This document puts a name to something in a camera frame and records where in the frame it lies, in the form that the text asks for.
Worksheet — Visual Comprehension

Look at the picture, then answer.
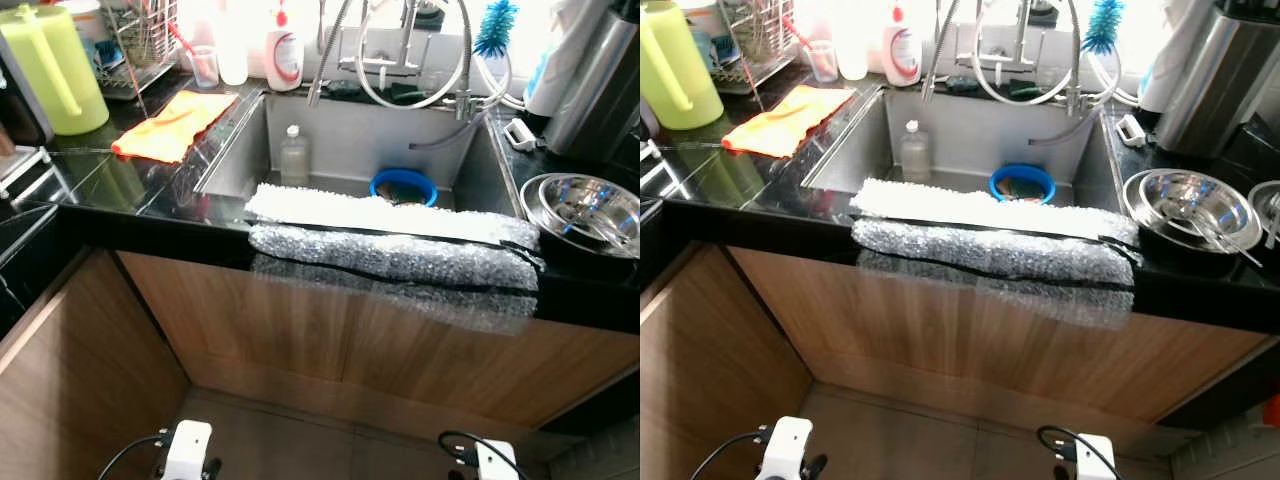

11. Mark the large steel bowl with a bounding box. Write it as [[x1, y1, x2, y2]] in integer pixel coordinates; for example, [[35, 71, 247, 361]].
[[538, 176, 641, 238], [1140, 170, 1251, 236]]

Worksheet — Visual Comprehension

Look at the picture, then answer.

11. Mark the wooden side cabinet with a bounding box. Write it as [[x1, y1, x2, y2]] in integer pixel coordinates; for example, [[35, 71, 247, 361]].
[[0, 248, 191, 480], [640, 245, 813, 480]]

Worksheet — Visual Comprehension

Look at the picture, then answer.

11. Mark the wooden sink cabinet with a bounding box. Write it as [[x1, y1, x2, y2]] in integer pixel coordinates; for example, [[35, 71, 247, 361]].
[[115, 250, 641, 431], [725, 245, 1276, 423]]

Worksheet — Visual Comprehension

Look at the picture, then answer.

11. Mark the clear plastic bottle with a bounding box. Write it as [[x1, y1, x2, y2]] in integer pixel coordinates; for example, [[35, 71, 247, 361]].
[[900, 120, 933, 183], [280, 124, 311, 187]]

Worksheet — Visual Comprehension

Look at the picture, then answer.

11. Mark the blue plastic bowl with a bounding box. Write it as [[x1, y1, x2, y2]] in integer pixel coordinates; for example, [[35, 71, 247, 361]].
[[990, 164, 1057, 204], [370, 168, 438, 208]]

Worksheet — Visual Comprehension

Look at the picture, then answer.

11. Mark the orange cleaning cloth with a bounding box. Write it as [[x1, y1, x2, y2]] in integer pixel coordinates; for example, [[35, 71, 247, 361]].
[[722, 85, 857, 159], [111, 91, 239, 164]]

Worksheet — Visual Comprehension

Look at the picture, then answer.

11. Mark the stainless steel sink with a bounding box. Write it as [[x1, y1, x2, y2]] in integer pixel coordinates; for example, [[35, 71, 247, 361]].
[[195, 90, 523, 216], [800, 85, 1126, 211]]

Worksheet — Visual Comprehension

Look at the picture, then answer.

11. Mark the wide steel plate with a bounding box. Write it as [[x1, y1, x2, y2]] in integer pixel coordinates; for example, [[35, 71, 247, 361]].
[[520, 173, 641, 261], [1122, 167, 1264, 257], [1248, 180, 1280, 248]]

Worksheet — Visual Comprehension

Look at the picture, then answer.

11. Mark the small clear cup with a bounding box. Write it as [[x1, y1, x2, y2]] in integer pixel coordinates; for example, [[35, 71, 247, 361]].
[[810, 40, 841, 84], [190, 45, 221, 89]]

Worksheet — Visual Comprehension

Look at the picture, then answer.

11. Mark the plain white bottle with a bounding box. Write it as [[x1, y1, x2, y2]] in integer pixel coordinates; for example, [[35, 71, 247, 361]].
[[215, 0, 251, 86], [835, 0, 871, 81]]

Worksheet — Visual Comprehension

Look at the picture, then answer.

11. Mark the white red-label soap bottle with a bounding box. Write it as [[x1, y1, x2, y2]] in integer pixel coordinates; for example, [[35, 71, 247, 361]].
[[883, 3, 923, 87], [264, 3, 305, 93]]

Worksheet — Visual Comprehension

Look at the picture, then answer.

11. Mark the yellow-green plastic pitcher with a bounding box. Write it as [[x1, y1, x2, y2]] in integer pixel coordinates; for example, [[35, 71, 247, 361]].
[[640, 0, 725, 132], [0, 3, 109, 137]]

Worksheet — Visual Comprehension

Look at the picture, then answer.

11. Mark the steel knife block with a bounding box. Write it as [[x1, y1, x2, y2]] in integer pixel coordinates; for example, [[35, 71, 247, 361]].
[[1152, 5, 1280, 159], [545, 10, 641, 166]]

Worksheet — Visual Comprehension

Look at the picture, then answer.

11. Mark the blue bottle brush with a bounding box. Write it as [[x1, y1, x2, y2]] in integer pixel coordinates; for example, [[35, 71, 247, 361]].
[[473, 0, 519, 58], [1082, 0, 1126, 54]]

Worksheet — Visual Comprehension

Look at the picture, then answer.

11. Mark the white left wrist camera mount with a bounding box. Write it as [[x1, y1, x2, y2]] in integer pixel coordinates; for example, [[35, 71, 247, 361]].
[[160, 420, 215, 480], [757, 416, 813, 480]]

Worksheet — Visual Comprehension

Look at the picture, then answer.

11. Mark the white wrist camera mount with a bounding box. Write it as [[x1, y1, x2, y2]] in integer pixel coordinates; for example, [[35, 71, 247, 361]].
[[1072, 434, 1118, 480], [160, 420, 215, 480], [757, 416, 813, 480], [473, 438, 522, 480]]

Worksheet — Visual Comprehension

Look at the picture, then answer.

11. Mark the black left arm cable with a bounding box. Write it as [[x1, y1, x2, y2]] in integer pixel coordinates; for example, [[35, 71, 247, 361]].
[[97, 432, 167, 480], [690, 429, 767, 480]]

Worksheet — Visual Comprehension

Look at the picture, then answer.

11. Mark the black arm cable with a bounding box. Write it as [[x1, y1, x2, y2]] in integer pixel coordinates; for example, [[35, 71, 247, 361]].
[[438, 430, 528, 480], [1037, 425, 1127, 480], [690, 429, 767, 480], [97, 432, 167, 480]]

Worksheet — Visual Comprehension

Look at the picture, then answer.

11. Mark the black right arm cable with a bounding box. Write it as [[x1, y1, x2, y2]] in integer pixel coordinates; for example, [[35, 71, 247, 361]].
[[1037, 425, 1127, 480], [438, 430, 528, 480]]

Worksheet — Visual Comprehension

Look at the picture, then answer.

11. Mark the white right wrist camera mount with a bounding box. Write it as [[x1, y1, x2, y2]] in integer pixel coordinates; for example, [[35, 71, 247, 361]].
[[473, 438, 522, 480], [1072, 434, 1118, 480]]

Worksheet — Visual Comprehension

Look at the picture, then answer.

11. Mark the looped white hose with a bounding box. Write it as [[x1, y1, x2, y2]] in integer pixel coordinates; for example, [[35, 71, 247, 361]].
[[355, 0, 513, 111], [972, 0, 1141, 107]]

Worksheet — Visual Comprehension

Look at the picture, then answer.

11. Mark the steel wire dish rack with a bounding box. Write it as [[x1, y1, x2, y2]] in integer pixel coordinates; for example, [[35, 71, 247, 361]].
[[715, 0, 793, 96], [100, 0, 183, 101]]

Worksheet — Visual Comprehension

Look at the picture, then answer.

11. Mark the steel spring-hose faucet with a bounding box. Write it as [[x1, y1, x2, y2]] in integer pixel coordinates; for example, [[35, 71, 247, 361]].
[[920, 0, 1111, 149], [305, 0, 501, 151]]

